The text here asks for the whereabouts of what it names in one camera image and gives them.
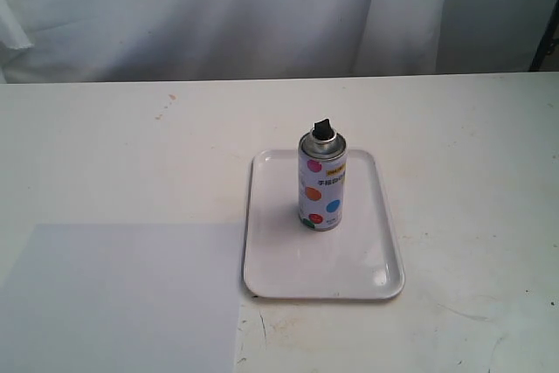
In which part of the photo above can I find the white spray paint can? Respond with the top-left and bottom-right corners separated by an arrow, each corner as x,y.
298,119 -> 348,231

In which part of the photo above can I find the white plastic tray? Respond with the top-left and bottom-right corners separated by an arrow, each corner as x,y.
243,149 -> 404,300

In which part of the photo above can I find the white backdrop curtain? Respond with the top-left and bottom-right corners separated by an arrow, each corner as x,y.
1,0 -> 556,83

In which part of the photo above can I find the black metal stand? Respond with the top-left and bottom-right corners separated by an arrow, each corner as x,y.
528,1 -> 558,72

